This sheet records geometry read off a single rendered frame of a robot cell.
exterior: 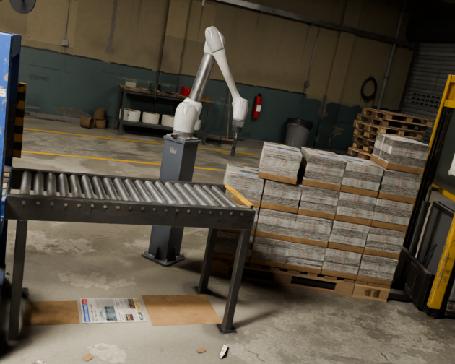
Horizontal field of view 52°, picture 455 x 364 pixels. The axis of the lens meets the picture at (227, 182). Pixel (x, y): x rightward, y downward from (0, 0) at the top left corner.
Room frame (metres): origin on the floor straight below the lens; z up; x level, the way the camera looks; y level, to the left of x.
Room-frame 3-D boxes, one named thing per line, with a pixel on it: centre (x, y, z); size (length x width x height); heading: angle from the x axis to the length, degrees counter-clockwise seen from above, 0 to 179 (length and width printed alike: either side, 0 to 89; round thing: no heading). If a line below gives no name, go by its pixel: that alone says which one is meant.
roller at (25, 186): (2.42, 1.07, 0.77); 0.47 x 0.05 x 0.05; 23
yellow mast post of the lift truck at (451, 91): (4.05, -1.69, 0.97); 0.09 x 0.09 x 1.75; 4
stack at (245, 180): (3.65, -0.56, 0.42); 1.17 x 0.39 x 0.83; 94
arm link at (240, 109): (3.63, 0.00, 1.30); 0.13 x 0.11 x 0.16; 179
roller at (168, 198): (2.73, 0.35, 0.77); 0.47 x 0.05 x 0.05; 23
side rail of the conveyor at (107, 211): (2.42, 0.43, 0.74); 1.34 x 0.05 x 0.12; 113
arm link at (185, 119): (3.60, 0.40, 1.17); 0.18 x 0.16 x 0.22; 179
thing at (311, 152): (3.67, -0.70, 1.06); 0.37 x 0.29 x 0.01; 4
